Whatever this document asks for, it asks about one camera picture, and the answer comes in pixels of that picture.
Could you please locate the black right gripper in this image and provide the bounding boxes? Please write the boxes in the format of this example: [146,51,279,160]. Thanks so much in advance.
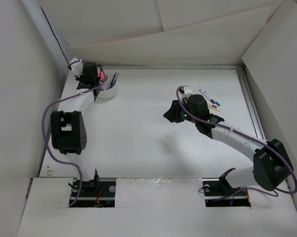
[163,98,199,123]

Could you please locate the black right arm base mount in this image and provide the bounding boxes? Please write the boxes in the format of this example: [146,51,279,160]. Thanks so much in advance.
[199,168,251,207]

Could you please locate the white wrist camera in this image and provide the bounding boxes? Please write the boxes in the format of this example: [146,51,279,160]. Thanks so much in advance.
[179,86,193,98]
[68,57,84,77]

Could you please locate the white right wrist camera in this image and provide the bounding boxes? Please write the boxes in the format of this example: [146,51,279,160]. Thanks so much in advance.
[179,86,193,98]

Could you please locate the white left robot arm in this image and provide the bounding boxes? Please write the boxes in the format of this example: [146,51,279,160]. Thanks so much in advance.
[47,58,106,196]

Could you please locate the aluminium rail right edge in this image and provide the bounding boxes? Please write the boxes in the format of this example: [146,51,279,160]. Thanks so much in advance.
[236,66,266,140]

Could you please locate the pink capped glue bottle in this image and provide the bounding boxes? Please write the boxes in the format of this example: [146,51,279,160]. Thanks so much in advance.
[98,71,107,81]

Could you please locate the white purple felt pen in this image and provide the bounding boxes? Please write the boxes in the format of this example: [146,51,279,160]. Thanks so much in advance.
[199,89,220,106]

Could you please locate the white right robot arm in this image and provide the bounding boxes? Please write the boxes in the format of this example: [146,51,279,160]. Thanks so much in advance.
[164,94,294,195]

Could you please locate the yellow red felt pen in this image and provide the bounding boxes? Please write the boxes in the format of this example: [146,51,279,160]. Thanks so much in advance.
[208,104,220,112]

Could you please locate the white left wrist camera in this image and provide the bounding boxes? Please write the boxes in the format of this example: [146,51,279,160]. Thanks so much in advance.
[68,57,84,77]

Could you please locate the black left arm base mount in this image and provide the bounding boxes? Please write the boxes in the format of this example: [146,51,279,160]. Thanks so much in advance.
[68,170,117,208]

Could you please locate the blue ballpoint pen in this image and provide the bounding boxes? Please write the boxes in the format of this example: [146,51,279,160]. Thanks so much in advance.
[110,73,119,88]

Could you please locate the white round divided container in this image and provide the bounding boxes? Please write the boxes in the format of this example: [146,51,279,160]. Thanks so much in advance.
[98,72,118,99]

